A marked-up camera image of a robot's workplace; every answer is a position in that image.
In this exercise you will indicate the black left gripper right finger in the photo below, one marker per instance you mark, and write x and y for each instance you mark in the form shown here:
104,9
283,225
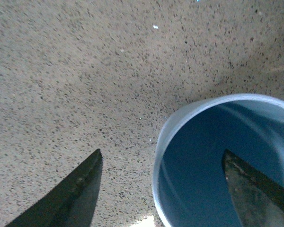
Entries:
258,200

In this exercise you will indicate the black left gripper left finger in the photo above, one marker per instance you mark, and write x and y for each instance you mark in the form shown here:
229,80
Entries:
71,203

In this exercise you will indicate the blue plastic cup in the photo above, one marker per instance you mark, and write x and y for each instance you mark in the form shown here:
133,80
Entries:
189,187

